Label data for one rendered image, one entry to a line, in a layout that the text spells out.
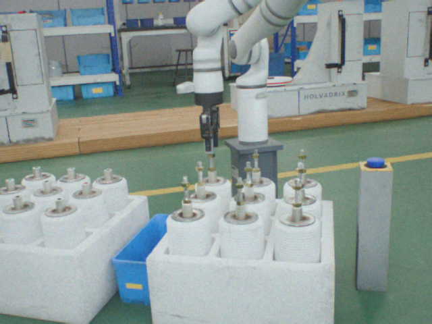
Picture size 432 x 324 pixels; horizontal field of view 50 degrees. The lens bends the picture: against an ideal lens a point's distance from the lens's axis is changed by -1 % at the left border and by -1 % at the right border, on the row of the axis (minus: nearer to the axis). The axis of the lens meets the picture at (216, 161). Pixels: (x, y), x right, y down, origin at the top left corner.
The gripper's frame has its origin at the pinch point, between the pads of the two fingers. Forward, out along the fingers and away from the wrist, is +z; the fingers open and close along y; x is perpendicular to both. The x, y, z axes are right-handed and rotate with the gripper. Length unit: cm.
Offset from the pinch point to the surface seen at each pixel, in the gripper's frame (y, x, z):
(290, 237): -28.8, -21.6, 12.0
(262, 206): -15.5, -14.5, 10.8
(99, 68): 376, 209, 2
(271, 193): -2.8, -15.6, 12.1
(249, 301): -31.7, -13.2, 25.5
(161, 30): 475, 165, -36
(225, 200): -2.8, -3.4, 14.2
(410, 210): 46, -60, 35
